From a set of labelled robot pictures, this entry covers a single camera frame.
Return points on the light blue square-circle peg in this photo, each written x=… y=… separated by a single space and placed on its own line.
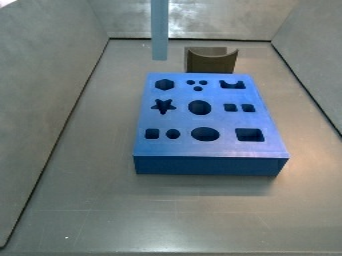
x=160 y=29

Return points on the blue shape sorter block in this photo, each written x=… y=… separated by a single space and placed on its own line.
x=205 y=125

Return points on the dark curved-top block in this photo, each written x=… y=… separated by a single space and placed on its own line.
x=210 y=60

